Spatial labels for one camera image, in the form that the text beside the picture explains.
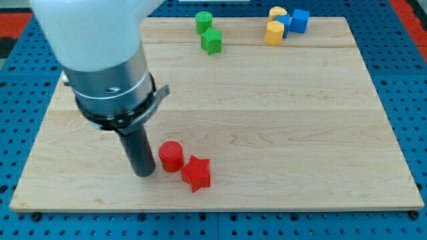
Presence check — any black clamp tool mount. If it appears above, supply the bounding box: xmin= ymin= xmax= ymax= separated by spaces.
xmin=76 ymin=75 xmax=170 ymax=136

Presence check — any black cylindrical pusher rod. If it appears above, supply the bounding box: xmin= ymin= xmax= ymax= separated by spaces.
xmin=119 ymin=127 xmax=155 ymax=177

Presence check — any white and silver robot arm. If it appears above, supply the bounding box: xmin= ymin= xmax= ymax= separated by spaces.
xmin=29 ymin=0 xmax=169 ymax=177

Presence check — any red cylinder block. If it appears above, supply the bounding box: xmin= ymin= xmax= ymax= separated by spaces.
xmin=158 ymin=141 xmax=184 ymax=172

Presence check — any red star block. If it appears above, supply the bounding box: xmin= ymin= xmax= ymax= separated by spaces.
xmin=181 ymin=155 xmax=211 ymax=193

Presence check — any green star block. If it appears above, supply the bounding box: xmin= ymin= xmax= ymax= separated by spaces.
xmin=201 ymin=27 xmax=222 ymax=55

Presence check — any wooden board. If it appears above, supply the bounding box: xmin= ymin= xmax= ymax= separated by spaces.
xmin=10 ymin=17 xmax=424 ymax=213

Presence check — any green cylinder block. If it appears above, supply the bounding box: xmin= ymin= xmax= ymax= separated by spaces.
xmin=195 ymin=11 xmax=213 ymax=35

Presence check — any yellow hexagon block front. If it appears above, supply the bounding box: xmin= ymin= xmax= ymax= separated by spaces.
xmin=265 ymin=21 xmax=285 ymax=45

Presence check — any yellow block rear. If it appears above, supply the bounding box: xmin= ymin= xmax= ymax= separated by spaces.
xmin=268 ymin=6 xmax=288 ymax=22

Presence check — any blue block middle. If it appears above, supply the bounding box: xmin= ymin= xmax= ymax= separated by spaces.
xmin=274 ymin=15 xmax=291 ymax=38

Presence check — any blue cube block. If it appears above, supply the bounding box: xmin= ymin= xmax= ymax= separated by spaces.
xmin=290 ymin=9 xmax=310 ymax=33

